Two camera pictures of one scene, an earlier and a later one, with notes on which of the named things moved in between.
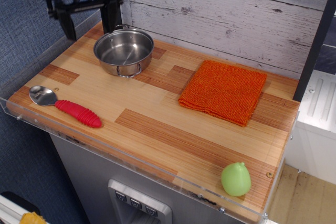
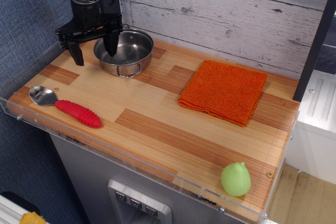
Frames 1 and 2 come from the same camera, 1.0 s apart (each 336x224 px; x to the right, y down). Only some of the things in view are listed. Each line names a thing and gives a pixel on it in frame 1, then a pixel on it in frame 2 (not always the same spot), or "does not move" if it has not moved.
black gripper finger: x=66 y=21 to x=76 y=52
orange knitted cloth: x=230 y=92 does not move
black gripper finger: x=111 y=17 to x=111 y=40
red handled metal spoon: x=41 y=95 does not move
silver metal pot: x=125 y=51 does not move
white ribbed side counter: x=312 y=148 does not move
